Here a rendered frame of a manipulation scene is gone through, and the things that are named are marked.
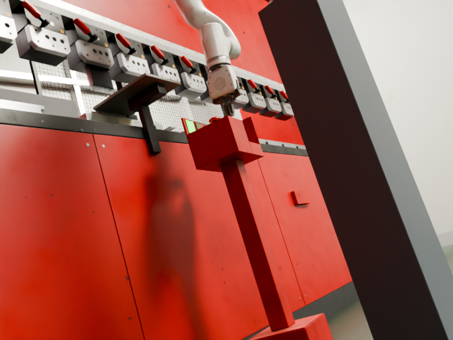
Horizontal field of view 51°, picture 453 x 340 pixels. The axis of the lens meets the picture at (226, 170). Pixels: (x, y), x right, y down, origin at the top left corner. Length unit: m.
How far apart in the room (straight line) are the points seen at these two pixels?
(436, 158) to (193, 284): 3.71
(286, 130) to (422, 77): 1.78
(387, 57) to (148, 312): 4.24
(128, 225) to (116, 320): 0.28
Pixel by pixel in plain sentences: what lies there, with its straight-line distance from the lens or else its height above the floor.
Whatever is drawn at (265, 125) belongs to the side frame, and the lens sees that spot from 3.87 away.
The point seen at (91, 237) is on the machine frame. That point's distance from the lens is 1.34.
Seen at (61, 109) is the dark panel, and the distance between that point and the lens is 2.40.
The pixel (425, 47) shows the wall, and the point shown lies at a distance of 5.11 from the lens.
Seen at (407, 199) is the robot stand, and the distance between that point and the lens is 1.28.
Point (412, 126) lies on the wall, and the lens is 5.06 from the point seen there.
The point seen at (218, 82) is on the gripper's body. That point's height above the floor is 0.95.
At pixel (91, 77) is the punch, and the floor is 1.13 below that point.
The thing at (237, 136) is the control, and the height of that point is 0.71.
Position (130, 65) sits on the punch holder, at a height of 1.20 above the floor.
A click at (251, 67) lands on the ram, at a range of 2.92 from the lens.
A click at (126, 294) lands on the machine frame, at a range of 1.37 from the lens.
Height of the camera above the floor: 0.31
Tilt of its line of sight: 12 degrees up
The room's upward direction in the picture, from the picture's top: 17 degrees counter-clockwise
